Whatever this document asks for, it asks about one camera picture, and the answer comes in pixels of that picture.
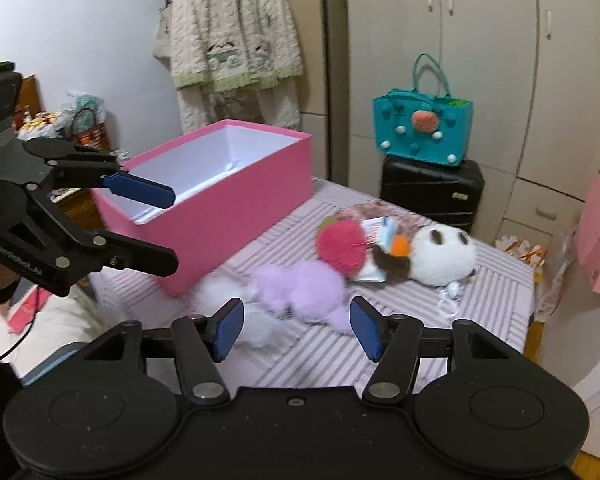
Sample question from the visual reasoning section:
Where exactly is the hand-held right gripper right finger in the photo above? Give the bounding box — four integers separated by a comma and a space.
349, 296, 524, 405

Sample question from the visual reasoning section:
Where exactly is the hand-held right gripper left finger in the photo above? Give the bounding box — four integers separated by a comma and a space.
82, 297, 245, 405

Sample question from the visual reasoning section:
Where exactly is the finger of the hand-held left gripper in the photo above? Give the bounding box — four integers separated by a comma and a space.
0, 180, 180, 282
23, 137, 175, 209

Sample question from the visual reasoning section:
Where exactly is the white fluffy plush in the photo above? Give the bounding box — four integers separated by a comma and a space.
192, 275, 292, 349

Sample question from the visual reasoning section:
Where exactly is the purple plush toy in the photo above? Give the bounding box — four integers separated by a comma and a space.
249, 259, 362, 337

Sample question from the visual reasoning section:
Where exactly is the red fluffy plush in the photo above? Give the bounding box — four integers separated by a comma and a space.
316, 216, 367, 276

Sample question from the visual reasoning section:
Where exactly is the pink cardboard box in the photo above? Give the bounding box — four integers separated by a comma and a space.
91, 120, 314, 298

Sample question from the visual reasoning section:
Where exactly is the floral cloth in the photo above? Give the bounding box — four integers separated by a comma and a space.
337, 199, 432, 234

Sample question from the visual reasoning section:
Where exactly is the white panda plush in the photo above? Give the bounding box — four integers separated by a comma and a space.
410, 225, 479, 289

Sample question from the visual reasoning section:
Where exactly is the white bedding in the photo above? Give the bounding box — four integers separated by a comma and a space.
0, 287, 104, 377

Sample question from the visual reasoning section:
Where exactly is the striped bed sheet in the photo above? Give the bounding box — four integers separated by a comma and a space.
87, 176, 537, 391

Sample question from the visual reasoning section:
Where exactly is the pink card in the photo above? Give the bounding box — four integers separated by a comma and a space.
7, 290, 49, 335

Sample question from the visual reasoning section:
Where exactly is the beige hanging garment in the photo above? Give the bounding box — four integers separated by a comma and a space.
175, 79, 302, 134

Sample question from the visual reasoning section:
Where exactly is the grey blue container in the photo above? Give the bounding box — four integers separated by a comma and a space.
22, 342, 89, 387

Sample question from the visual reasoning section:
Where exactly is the black suitcase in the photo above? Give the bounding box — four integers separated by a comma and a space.
380, 155, 485, 235

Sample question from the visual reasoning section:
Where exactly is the gold ribbon gift bag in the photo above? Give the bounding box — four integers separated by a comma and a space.
495, 235, 549, 272

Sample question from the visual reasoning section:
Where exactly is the clear plastic wrap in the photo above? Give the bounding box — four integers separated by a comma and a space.
534, 230, 582, 327

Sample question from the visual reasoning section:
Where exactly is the teal felt tote bag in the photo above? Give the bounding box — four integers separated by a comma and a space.
371, 53, 475, 168

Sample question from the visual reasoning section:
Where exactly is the beige wardrobe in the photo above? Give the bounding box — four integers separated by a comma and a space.
322, 0, 600, 262

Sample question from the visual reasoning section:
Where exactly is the brown plush keychain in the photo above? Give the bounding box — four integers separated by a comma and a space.
372, 252, 412, 280

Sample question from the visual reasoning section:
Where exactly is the small white charm with cord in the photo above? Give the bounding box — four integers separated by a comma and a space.
437, 280, 469, 317

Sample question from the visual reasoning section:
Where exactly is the black cable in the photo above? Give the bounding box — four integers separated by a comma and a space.
0, 304, 39, 359

